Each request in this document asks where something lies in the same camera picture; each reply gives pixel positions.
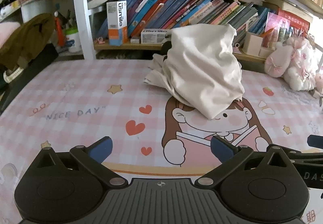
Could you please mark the red book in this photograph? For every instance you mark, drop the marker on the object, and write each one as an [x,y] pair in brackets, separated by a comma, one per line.
[294,19]

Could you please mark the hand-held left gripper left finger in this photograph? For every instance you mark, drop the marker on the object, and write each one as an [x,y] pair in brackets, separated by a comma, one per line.
[101,149]

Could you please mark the row of colourful books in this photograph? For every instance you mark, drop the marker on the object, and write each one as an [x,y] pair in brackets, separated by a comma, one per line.
[161,7]

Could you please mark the white cup green lid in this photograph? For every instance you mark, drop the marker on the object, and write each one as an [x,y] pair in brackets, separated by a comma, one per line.
[73,41]

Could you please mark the beige pen holder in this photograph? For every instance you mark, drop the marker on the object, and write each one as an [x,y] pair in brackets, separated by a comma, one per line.
[252,43]

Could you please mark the cream t-shirt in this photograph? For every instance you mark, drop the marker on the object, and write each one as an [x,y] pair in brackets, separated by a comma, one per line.
[201,67]

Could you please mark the pink hair clip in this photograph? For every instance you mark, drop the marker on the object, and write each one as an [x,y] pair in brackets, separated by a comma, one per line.
[100,40]

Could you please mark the wooden white bookshelf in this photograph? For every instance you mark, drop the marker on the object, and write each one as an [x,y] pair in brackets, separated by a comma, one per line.
[83,24]

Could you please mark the pink pillow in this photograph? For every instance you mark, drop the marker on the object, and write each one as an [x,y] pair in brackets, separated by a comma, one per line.
[7,33]

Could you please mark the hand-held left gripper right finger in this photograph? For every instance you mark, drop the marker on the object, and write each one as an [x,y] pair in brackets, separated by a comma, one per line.
[219,149]

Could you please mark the pink white plush bunny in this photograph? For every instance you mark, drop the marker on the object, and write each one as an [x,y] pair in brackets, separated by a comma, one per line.
[300,62]

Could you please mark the white watch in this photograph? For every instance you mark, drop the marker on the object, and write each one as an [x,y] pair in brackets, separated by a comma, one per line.
[12,75]

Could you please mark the pink checked printed mat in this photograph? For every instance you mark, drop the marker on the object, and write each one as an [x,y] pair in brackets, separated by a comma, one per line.
[75,103]

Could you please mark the bundle of coloured pens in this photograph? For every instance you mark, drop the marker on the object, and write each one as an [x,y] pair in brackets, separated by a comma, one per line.
[281,33]

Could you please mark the olive jacket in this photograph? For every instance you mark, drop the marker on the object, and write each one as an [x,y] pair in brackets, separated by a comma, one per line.
[27,37]

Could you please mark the black chair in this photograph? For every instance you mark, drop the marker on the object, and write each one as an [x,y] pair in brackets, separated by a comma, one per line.
[32,62]

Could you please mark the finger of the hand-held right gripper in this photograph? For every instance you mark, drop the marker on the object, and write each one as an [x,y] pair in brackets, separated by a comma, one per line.
[315,142]

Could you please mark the small white box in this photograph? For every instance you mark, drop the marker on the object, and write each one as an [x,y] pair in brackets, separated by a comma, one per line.
[135,40]

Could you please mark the pink patterned packet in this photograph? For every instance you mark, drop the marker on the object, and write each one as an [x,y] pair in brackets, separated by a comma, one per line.
[236,48]

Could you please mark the long white orange box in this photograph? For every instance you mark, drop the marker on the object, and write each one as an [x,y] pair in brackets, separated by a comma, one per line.
[154,36]

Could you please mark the blue orange usmile box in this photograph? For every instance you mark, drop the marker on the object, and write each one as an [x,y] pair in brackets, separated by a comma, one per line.
[117,24]

